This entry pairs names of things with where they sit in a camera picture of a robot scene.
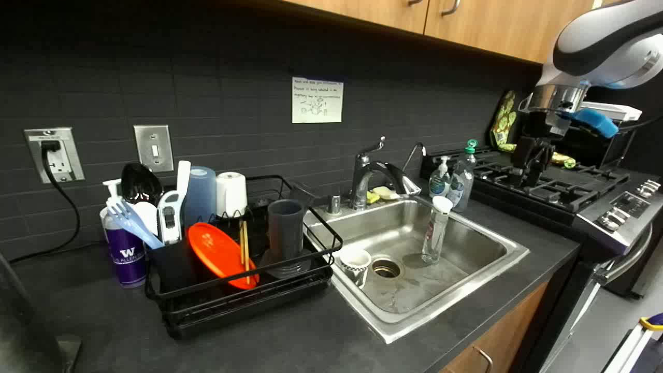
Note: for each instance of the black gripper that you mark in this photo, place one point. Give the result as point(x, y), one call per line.
point(541, 131)

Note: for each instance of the orange plastic plate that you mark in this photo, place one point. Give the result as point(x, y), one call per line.
point(215, 252)

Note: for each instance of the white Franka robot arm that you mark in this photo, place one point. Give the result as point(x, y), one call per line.
point(609, 42)

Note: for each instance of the black cast iron stove grate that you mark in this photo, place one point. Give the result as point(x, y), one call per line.
point(553, 186)

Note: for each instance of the green cap dish soap bottle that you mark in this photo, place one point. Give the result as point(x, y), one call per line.
point(467, 183)

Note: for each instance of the blue wrist pad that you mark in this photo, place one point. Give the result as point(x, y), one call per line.
point(595, 122)

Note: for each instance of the stainless steel gas stove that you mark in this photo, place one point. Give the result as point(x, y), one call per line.
point(623, 207)

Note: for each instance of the clear soap pump dispenser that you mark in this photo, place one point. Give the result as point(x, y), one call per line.
point(441, 185)

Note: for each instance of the thin chrome gooseneck tap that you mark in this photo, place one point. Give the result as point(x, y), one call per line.
point(422, 148)

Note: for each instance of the clear plastic bottle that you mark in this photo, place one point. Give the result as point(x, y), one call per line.
point(436, 235)

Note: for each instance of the wooden upper cabinet door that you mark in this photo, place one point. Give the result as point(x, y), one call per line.
point(374, 11)
point(511, 28)

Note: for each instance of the wooden cabinet door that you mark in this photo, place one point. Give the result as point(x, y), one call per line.
point(374, 11)
point(511, 28)
point(511, 331)

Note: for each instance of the yellow sponge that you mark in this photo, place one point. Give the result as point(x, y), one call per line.
point(375, 195)

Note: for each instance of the wooden lower cabinet door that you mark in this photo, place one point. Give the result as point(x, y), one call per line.
point(511, 331)

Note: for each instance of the stainless steel sink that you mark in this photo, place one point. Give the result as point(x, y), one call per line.
point(415, 283)

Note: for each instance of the chrome kitchen faucet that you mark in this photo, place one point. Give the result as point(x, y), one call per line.
point(364, 173)

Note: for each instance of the small white ceramic cup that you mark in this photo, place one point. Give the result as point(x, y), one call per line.
point(355, 261)

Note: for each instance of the white robot mounting cart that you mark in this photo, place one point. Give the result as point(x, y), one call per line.
point(640, 345)

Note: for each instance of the small chrome sink fitting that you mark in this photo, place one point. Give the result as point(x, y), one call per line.
point(334, 204)

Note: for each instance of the white paper note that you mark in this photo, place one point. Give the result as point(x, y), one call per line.
point(318, 100)

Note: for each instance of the dark gray plastic cup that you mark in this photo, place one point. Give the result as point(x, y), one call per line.
point(284, 229)

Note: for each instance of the wooden chopstick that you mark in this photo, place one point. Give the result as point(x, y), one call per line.
point(248, 245)
point(241, 240)

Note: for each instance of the white plastic mug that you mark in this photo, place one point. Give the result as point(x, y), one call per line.
point(230, 193)

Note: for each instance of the translucent blue plastic cup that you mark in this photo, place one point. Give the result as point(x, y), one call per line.
point(200, 197)

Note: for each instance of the white handheld kitchen tool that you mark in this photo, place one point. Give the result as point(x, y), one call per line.
point(168, 214)

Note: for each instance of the black dish brush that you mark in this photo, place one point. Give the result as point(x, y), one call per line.
point(141, 183)

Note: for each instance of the light blue plastic spatula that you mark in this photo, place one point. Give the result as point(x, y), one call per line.
point(137, 229)

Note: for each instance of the metal light switch plate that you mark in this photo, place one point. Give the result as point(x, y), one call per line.
point(155, 148)

